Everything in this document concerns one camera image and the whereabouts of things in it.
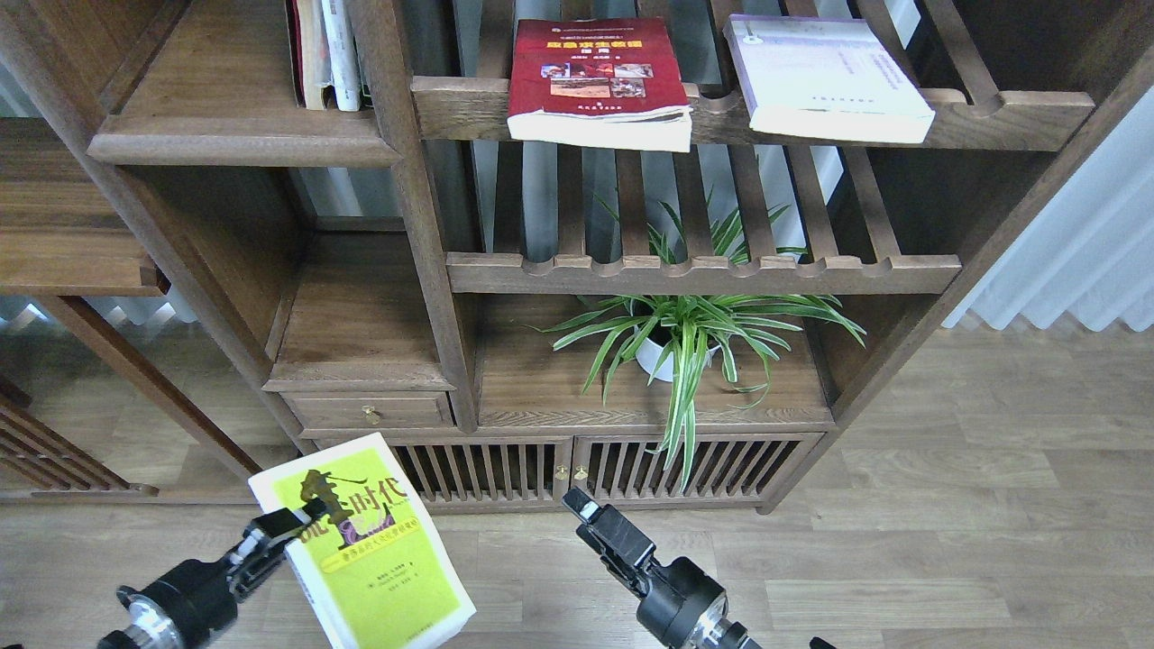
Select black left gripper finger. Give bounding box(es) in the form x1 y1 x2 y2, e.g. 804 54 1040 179
237 539 289 600
225 498 328 579

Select yellow green cover book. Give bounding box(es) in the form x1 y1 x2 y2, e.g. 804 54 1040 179
248 433 477 648

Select beige upright book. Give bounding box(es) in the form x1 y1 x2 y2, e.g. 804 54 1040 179
297 1 334 110

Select white upright book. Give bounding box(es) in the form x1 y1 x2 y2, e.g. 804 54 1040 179
322 1 362 112

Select white plant pot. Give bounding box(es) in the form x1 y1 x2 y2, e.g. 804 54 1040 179
636 325 722 382

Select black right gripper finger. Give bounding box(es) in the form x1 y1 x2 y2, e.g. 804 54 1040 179
562 488 655 559
599 545 652 599

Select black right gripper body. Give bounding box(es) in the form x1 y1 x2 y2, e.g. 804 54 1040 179
637 557 727 648

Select white lavender book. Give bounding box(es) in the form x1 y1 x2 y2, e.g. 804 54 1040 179
724 14 935 144

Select dark red upright book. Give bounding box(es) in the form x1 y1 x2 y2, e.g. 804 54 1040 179
285 0 306 109

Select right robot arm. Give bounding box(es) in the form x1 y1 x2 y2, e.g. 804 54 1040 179
562 488 759 648

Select wooden slatted rack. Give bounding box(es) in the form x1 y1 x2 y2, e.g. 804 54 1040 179
1 376 160 498

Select white curtain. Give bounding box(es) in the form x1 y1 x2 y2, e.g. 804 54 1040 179
944 92 1153 331

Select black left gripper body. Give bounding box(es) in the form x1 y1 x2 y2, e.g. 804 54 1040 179
121 559 238 648

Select red cover book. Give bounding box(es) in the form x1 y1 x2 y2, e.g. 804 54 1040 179
507 17 691 152

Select dark wooden bookshelf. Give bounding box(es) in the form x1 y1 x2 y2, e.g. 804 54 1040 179
3 1 1151 513

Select brass drawer knob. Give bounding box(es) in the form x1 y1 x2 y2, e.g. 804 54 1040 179
362 406 382 426

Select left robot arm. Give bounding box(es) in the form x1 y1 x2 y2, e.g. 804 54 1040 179
98 498 330 648

